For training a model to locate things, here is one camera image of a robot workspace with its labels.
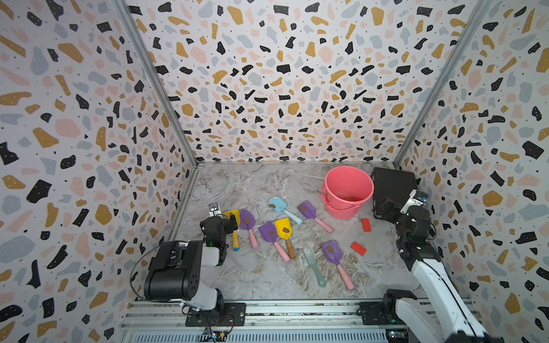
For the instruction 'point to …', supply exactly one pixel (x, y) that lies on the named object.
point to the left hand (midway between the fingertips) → (221, 215)
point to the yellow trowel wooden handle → (284, 230)
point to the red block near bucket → (366, 224)
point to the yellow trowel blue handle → (235, 234)
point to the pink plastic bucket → (344, 190)
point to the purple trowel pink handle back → (308, 209)
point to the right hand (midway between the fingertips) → (396, 201)
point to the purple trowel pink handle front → (332, 251)
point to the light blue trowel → (279, 205)
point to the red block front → (360, 249)
